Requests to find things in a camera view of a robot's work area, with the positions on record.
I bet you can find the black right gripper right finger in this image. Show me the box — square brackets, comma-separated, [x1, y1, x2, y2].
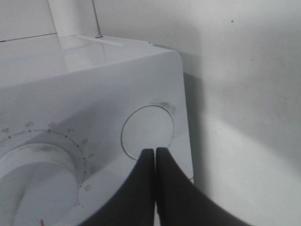
[156, 147, 248, 226]

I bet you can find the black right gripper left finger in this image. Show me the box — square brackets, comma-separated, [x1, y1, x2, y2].
[81, 149, 154, 226]

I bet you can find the round microwave door button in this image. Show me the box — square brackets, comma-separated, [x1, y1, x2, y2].
[120, 105, 175, 160]

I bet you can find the white microwave knob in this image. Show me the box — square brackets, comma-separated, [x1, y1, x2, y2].
[0, 144, 79, 226]

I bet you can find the white microwave oven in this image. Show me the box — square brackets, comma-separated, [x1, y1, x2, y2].
[0, 35, 193, 226]

